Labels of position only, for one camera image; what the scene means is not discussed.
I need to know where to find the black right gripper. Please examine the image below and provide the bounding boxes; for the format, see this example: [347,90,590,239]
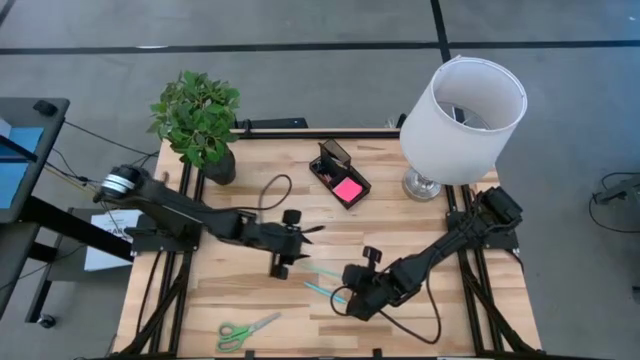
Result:
[342,245,401,322]

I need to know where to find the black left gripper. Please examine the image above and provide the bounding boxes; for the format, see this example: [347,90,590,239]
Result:
[243,208,326,280]

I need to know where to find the teal click pen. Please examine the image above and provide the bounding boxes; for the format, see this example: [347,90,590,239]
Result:
[298,263,344,280]

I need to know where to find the teal wooden pencil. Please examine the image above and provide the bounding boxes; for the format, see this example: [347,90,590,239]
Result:
[303,280,348,305]

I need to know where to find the colourful sticky notes pad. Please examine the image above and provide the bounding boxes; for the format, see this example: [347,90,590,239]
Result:
[332,176,365,204]

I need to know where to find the green handled scissors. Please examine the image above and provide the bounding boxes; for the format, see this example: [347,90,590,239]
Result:
[215,311,283,354]

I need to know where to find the black mesh desk organizer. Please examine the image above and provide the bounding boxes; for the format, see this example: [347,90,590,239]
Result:
[308,138,373,210]

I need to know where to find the black power box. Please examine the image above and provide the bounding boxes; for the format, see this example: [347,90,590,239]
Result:
[234,117,309,131]

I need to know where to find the green potted plant black pot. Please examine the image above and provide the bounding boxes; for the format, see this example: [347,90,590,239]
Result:
[146,69,242,187]

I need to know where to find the table lamp white shade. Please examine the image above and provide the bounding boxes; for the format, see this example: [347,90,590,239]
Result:
[398,54,529,203]

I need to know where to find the white paper sheet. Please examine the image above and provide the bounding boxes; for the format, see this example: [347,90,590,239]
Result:
[83,208,146,273]

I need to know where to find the grey side desk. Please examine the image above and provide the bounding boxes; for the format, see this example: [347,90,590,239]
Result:
[0,97,71,225]

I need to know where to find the black computer mouse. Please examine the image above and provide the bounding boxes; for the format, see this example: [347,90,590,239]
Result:
[32,99,59,118]

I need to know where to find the blue screen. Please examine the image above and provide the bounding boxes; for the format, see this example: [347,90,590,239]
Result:
[0,117,46,211]

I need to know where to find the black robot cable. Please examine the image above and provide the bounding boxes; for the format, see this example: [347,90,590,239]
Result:
[197,173,295,213]
[328,267,444,346]

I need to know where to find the black table frame rail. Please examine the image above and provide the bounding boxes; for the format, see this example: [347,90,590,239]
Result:
[115,160,207,357]
[234,128,402,141]
[443,183,544,357]

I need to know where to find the black desk leg frame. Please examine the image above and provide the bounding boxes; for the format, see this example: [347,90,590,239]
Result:
[0,194,136,326]

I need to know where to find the grey floor device with cables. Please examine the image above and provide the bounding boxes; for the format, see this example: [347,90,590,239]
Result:
[587,171,640,234]

